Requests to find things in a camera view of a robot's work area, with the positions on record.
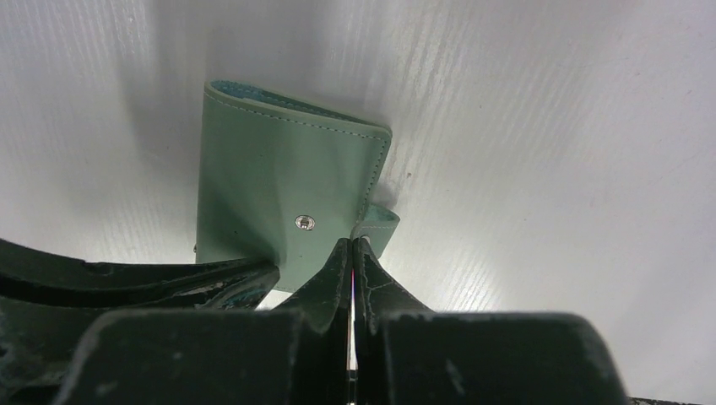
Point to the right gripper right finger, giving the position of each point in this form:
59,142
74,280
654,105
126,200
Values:
409,354

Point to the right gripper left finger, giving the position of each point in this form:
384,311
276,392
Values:
296,353

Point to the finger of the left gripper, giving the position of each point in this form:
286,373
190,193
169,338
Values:
38,341
42,278

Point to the green leather card holder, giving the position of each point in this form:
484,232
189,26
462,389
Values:
284,179

